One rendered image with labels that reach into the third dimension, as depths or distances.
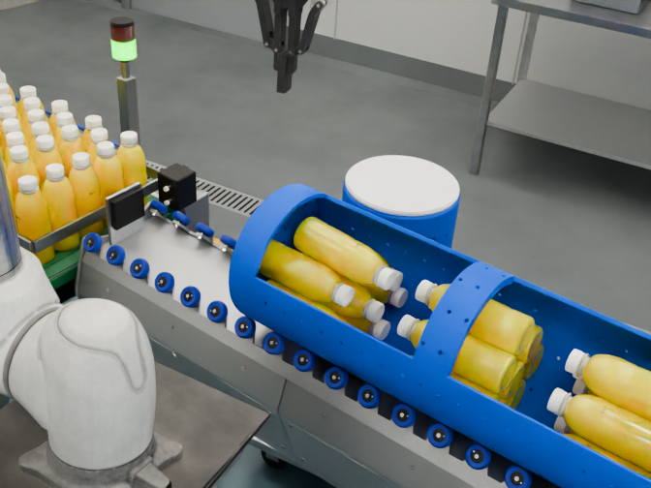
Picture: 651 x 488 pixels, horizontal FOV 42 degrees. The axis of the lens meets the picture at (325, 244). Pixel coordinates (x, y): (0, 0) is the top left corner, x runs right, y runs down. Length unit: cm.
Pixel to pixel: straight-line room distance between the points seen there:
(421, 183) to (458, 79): 310
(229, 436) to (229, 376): 36
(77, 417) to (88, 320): 13
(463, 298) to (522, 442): 24
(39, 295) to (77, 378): 17
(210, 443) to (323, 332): 28
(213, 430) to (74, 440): 27
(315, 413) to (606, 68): 354
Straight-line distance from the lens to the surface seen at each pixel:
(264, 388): 173
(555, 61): 496
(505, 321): 144
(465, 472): 155
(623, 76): 491
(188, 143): 444
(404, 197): 202
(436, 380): 141
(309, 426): 169
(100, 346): 120
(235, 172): 417
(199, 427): 145
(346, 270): 156
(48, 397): 126
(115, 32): 236
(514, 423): 138
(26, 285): 130
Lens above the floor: 206
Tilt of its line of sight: 34 degrees down
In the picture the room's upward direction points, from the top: 4 degrees clockwise
